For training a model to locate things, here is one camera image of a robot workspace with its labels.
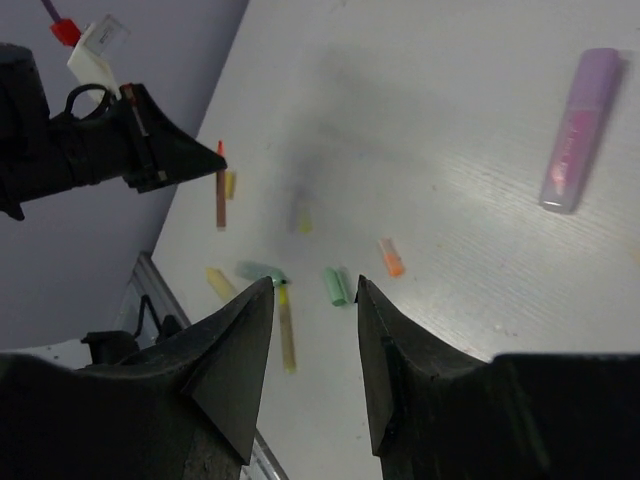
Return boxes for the yellow highlighter cap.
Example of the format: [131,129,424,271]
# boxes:
[225,170,237,200]

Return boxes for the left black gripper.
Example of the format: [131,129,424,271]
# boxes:
[1,43,227,220]

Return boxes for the yellow thin pen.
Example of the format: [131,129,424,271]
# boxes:
[278,285,297,374]

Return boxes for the green pen cap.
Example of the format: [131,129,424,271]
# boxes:
[323,267,349,307]

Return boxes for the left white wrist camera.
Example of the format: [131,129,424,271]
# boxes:
[50,15,130,99]

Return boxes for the orange pen cap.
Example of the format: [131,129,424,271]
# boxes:
[379,238,406,278]

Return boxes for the clear yellow thin cap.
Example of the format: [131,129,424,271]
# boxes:
[294,207,313,234]

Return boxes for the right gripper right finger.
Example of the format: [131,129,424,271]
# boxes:
[356,277,639,479]

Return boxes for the green highlighter pen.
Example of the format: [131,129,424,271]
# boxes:
[235,260,290,287]

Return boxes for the yellow highlighter pen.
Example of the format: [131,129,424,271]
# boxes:
[206,267,237,303]

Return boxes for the orange thin pen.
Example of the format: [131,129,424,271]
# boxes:
[216,168,226,230]

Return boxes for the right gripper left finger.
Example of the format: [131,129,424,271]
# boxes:
[1,279,274,479]

